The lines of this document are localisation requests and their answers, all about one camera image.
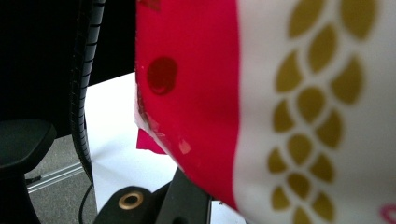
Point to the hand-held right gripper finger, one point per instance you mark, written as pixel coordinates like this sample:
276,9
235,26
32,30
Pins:
186,202

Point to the red and white snack bag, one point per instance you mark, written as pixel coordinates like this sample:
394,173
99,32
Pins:
202,77

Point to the white table mat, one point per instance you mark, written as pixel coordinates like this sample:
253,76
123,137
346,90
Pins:
115,130

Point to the black office chair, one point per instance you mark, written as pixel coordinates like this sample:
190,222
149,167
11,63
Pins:
25,140

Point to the aluminium floor rail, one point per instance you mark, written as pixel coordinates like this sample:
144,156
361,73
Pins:
56,179

